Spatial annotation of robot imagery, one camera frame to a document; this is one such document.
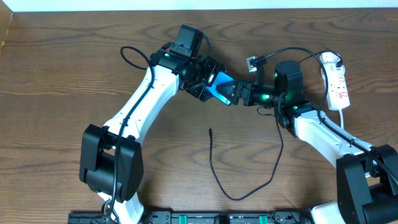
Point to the white charger plug adapter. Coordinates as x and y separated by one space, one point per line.
332 70

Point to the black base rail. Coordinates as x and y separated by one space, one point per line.
167 217

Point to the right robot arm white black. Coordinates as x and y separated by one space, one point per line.
366 175

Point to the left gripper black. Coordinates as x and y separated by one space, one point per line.
203 78

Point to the white power strip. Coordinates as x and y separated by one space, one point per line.
337 96

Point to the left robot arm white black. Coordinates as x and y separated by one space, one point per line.
111 158

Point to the blue Galaxy smartphone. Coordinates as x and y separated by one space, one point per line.
214 89

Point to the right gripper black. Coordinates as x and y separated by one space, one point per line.
246 94

